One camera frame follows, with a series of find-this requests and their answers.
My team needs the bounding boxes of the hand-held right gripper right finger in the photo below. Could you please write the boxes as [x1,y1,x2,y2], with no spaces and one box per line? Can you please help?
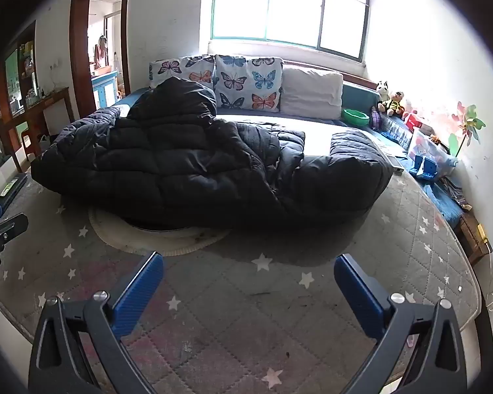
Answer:
[334,253,467,394]

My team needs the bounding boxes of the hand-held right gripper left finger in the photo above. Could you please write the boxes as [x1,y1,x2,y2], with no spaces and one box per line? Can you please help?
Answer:
[28,250,165,394]

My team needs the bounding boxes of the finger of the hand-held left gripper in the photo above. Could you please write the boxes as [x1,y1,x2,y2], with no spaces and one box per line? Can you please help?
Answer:
[0,206,29,272]

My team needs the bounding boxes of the black puffer coat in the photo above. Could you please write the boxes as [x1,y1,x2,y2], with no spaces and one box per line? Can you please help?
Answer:
[31,76,394,228]

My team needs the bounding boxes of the hanging clothes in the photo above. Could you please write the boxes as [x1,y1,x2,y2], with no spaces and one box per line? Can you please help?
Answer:
[93,34,110,69]

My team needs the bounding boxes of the black flat board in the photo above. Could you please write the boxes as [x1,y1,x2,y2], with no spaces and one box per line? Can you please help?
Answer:
[0,173,29,211]

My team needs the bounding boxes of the round white mat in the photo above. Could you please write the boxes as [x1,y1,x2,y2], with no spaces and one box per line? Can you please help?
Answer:
[88,204,231,257]

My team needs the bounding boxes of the grey star print mattress pad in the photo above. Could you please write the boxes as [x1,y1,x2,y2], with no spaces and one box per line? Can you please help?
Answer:
[0,123,484,394]

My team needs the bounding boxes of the wooden chair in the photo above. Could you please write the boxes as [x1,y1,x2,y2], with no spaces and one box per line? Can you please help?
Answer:
[0,86,75,174]

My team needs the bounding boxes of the blue plastic stand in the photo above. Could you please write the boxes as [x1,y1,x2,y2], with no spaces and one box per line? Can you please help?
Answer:
[408,155,438,182]

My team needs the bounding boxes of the clear plastic bag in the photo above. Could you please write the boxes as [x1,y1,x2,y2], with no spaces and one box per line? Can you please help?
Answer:
[407,127,459,178]

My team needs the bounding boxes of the blue and white cabinet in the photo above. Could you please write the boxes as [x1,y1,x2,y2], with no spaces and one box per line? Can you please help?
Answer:
[91,70,120,110]

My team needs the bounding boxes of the green bowl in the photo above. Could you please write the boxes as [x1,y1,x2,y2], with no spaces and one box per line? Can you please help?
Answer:
[341,108,371,127]

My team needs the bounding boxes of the red box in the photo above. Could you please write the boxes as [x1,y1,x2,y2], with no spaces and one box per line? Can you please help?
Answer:
[404,113,427,133]

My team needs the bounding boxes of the yellow plush toy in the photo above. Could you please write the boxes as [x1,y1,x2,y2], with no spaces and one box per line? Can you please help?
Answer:
[379,90,406,117]

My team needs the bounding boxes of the blue sofa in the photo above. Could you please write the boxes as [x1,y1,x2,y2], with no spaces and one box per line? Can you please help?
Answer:
[114,79,395,132]

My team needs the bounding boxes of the pastel pinwheel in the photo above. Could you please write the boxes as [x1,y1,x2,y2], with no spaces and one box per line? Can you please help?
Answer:
[448,101,486,159]

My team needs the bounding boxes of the white pillow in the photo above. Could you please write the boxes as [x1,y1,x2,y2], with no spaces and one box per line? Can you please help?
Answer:
[279,64,344,120]

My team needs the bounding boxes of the butterfly print pillow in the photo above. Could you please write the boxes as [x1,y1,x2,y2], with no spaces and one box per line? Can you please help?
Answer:
[149,55,217,91]
[214,55,284,113]

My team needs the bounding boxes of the brown door frame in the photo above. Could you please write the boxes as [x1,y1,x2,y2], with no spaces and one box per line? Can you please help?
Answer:
[69,0,132,120]

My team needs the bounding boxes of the green frame window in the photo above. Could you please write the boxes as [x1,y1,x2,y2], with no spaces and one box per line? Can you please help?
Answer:
[209,0,372,61]

